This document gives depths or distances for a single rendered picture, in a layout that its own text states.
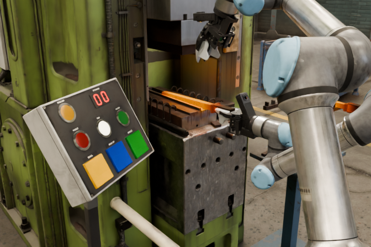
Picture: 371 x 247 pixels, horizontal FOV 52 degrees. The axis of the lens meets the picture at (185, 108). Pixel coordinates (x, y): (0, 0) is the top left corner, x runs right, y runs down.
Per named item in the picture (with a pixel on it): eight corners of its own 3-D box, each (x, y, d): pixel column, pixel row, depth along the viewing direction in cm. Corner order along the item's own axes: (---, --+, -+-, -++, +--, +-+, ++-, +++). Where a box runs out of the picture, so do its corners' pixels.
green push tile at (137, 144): (149, 149, 125) (138, 129, 124) (137, 158, 119) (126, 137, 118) (145, 151, 126) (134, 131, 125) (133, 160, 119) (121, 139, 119)
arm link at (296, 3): (413, 51, 72) (305, -29, 110) (361, 53, 70) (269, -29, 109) (390, 101, 79) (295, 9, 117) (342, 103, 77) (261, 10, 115)
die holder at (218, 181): (243, 203, 186) (248, 118, 172) (184, 235, 163) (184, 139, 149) (173, 164, 227) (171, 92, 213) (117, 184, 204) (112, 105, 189)
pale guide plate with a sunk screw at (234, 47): (238, 50, 184) (240, 14, 178) (225, 53, 178) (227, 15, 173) (235, 50, 185) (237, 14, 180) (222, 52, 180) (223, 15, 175)
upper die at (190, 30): (218, 41, 157) (219, 17, 154) (181, 46, 144) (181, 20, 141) (158, 31, 187) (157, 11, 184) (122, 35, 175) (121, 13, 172)
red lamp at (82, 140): (93, 147, 105) (91, 132, 103) (77, 151, 102) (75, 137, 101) (88, 143, 107) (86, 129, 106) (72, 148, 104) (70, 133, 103)
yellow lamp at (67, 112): (78, 119, 104) (77, 105, 103) (62, 123, 101) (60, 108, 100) (73, 117, 106) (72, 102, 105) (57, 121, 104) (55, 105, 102)
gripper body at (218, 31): (213, 51, 123) (226, 19, 116) (197, 37, 128) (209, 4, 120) (229, 48, 128) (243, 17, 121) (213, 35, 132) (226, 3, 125)
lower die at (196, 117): (216, 122, 168) (217, 103, 165) (181, 133, 155) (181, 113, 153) (159, 100, 198) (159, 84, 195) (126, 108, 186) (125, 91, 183)
